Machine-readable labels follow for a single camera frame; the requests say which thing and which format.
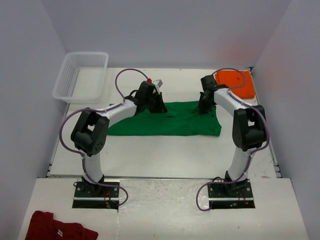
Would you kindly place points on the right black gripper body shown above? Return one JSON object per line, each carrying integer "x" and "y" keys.
{"x": 205, "y": 99}

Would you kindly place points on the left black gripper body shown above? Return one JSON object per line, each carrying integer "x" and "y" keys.
{"x": 147, "y": 100}

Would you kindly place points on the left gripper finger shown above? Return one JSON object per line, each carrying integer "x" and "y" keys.
{"x": 154, "y": 103}
{"x": 161, "y": 105}

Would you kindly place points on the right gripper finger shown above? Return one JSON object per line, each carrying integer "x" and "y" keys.
{"x": 201, "y": 108}
{"x": 208, "y": 106}

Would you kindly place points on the green t-shirt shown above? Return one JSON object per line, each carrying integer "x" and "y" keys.
{"x": 181, "y": 119}

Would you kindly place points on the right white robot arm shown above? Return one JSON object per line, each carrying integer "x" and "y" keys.
{"x": 248, "y": 130}

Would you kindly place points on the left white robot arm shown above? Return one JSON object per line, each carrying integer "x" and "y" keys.
{"x": 91, "y": 129}

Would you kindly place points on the folded orange t-shirt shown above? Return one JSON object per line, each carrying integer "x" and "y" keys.
{"x": 233, "y": 79}

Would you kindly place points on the white plastic basket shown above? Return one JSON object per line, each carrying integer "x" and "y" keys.
{"x": 81, "y": 77}

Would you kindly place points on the dark red t-shirt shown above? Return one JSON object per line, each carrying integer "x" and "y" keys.
{"x": 43, "y": 226}

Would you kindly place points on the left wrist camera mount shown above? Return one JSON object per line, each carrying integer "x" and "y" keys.
{"x": 158, "y": 83}

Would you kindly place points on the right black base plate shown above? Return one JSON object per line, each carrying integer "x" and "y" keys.
{"x": 231, "y": 196}

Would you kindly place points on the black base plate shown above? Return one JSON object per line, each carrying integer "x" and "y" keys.
{"x": 231, "y": 196}
{"x": 90, "y": 196}

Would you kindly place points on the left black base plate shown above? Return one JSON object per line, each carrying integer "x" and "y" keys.
{"x": 90, "y": 196}

